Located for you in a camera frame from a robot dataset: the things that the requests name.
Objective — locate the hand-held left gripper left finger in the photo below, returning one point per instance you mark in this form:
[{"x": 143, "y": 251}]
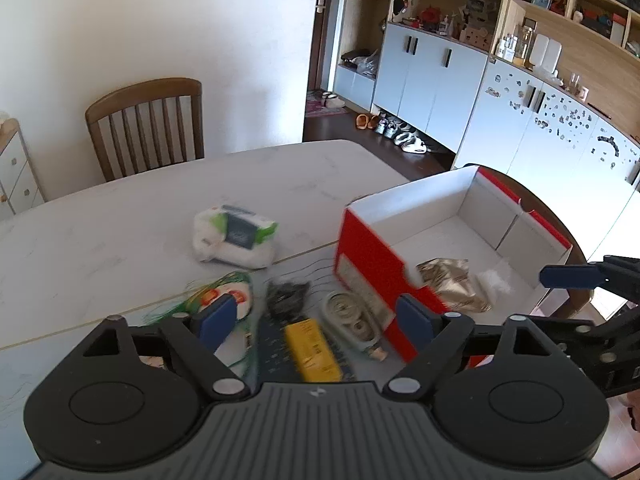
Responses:
[{"x": 217, "y": 317}]

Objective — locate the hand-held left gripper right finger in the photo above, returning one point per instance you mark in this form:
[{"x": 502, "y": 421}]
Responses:
[{"x": 415, "y": 322}]

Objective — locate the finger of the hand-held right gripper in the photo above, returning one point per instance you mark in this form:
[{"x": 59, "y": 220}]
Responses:
[
  {"x": 565, "y": 330},
  {"x": 570, "y": 276}
]

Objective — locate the gold foil packet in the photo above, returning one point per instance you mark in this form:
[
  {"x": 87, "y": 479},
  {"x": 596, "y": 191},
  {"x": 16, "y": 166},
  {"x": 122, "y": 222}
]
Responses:
[{"x": 450, "y": 285}]

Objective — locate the dark object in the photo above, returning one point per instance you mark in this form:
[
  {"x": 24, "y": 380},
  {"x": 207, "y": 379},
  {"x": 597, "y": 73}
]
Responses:
[{"x": 287, "y": 299}]

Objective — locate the red cardboard box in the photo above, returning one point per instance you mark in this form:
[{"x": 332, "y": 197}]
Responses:
[{"x": 370, "y": 255}]

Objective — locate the white tissue packet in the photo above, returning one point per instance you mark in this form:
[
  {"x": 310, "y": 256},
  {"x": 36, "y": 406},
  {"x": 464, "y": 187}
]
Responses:
[{"x": 235, "y": 237}]

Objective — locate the yellow packet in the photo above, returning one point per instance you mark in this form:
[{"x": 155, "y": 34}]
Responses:
[{"x": 312, "y": 352}]

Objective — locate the clear plastic wrapper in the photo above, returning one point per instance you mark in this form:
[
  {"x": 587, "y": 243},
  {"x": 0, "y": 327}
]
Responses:
[{"x": 492, "y": 280}]

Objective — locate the pale blue sideboard with stickers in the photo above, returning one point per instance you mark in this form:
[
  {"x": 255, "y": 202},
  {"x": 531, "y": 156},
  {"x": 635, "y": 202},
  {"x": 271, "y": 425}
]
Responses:
[{"x": 550, "y": 130}]

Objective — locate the pair of white shoes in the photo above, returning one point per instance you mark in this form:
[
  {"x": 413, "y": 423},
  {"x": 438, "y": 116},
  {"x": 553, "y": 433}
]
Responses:
[{"x": 412, "y": 144}]

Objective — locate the row of sneakers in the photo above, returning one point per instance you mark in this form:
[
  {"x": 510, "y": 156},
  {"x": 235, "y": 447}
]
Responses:
[{"x": 392, "y": 127}]

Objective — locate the pair of orange shoes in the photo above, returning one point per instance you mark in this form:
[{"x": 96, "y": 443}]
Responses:
[{"x": 367, "y": 121}]

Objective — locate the white canister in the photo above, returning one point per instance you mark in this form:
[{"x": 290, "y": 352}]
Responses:
[
  {"x": 552, "y": 55},
  {"x": 537, "y": 50}
]

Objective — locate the red patterned rug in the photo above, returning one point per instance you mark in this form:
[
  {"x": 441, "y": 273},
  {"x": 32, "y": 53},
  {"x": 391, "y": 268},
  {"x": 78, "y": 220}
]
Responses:
[{"x": 320, "y": 108}]

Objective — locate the group of small bottles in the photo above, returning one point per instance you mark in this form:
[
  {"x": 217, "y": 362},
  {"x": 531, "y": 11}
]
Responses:
[{"x": 505, "y": 49}]

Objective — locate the tall pale blue cabinet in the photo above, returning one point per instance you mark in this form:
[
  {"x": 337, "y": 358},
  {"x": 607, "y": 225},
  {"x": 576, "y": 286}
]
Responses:
[{"x": 430, "y": 85}]

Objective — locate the pair of pale slippers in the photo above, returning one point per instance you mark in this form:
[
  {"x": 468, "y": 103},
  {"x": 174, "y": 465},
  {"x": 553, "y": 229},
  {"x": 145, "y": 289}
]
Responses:
[{"x": 332, "y": 100}]

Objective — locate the glass jar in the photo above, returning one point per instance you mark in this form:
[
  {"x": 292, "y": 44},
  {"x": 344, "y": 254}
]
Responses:
[{"x": 524, "y": 42}]

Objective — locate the white drawer cabinet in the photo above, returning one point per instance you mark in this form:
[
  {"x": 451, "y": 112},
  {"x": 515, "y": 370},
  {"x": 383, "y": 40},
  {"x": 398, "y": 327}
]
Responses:
[{"x": 17, "y": 175}]

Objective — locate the pale blue bench cabinet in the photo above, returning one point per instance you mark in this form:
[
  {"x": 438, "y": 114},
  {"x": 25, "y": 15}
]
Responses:
[{"x": 352, "y": 84}]

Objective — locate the wooden toy box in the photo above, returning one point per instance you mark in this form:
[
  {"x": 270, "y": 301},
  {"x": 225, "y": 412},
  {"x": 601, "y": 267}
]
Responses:
[{"x": 475, "y": 37}]

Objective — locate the clear plastic bag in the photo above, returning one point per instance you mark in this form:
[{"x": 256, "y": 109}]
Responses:
[{"x": 369, "y": 62}]

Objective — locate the dark bag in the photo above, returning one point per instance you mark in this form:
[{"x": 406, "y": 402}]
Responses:
[{"x": 352, "y": 55}]

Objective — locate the dark wooden door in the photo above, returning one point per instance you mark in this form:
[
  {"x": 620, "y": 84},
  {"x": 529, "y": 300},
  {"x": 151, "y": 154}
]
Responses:
[{"x": 320, "y": 45}]

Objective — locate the red ornament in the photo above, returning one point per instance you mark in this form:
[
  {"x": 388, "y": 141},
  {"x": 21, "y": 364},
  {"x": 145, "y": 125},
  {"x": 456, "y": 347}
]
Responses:
[{"x": 430, "y": 14}]

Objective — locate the silver door lock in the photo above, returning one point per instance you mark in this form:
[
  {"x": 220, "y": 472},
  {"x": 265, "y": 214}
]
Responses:
[{"x": 321, "y": 2}]

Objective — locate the wooden wall shelf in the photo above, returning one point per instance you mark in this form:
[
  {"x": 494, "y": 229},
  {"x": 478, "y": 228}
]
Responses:
[{"x": 580, "y": 30}]

